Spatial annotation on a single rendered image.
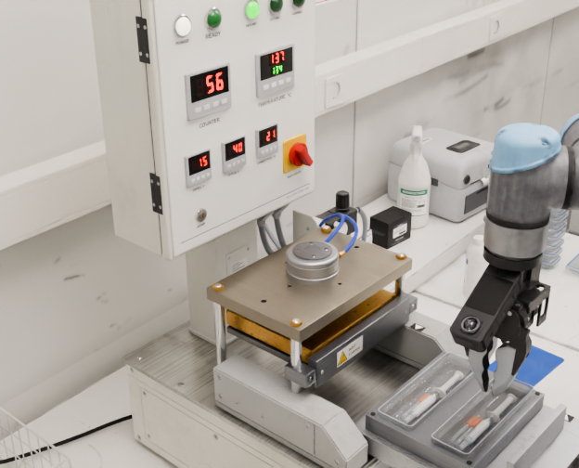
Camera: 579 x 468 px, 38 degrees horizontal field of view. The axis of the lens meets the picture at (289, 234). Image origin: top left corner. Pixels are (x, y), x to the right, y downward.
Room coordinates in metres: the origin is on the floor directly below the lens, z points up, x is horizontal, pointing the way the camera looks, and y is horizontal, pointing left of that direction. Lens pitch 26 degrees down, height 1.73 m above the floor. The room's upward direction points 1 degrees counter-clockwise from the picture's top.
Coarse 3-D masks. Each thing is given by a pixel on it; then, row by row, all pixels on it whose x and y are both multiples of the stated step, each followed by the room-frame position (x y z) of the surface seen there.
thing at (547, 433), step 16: (544, 416) 0.95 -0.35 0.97; (560, 416) 0.91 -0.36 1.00; (368, 432) 0.92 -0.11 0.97; (528, 432) 0.92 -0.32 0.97; (544, 432) 0.87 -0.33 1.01; (560, 432) 0.91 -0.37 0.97; (576, 432) 0.91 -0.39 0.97; (368, 448) 0.91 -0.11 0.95; (384, 448) 0.89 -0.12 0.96; (400, 448) 0.88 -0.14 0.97; (512, 448) 0.88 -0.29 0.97; (528, 448) 0.84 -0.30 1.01; (544, 448) 0.88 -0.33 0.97; (560, 448) 0.88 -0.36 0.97; (576, 448) 0.88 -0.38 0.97; (400, 464) 0.87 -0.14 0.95; (416, 464) 0.86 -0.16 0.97; (432, 464) 0.85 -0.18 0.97; (496, 464) 0.85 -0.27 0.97; (512, 464) 0.81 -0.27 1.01; (528, 464) 0.84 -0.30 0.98; (544, 464) 0.85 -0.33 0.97; (560, 464) 0.85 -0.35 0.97
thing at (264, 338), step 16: (368, 304) 1.11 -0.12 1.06; (384, 304) 1.11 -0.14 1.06; (240, 320) 1.08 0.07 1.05; (336, 320) 1.06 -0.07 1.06; (352, 320) 1.06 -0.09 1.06; (240, 336) 1.08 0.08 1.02; (256, 336) 1.06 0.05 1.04; (272, 336) 1.03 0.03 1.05; (320, 336) 1.02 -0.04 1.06; (336, 336) 1.03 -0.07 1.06; (272, 352) 1.03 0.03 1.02; (288, 352) 1.01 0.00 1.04; (304, 352) 0.99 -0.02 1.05
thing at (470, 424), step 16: (512, 384) 0.98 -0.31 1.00; (528, 384) 0.98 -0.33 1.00; (480, 400) 0.94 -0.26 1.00; (496, 400) 0.94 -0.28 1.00; (512, 400) 0.94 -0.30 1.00; (464, 416) 0.91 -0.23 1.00; (480, 416) 0.91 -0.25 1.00; (496, 416) 0.91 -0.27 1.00; (448, 432) 0.88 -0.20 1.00; (464, 432) 0.88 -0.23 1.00; (480, 432) 0.88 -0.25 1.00; (464, 448) 0.84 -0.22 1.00
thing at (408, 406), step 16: (432, 368) 1.02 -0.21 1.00; (448, 368) 1.02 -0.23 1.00; (464, 368) 1.02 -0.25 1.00; (416, 384) 0.98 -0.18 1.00; (432, 384) 0.98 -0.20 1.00; (448, 384) 0.98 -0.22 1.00; (400, 400) 0.94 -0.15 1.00; (416, 400) 0.94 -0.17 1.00; (432, 400) 0.94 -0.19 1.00; (400, 416) 0.91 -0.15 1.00; (416, 416) 0.91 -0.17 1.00
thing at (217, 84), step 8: (216, 72) 1.15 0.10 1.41; (200, 80) 1.13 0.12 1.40; (208, 80) 1.14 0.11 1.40; (216, 80) 1.15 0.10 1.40; (224, 80) 1.16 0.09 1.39; (200, 88) 1.13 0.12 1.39; (208, 88) 1.14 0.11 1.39; (216, 88) 1.15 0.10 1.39; (224, 88) 1.16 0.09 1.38; (200, 96) 1.13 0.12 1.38
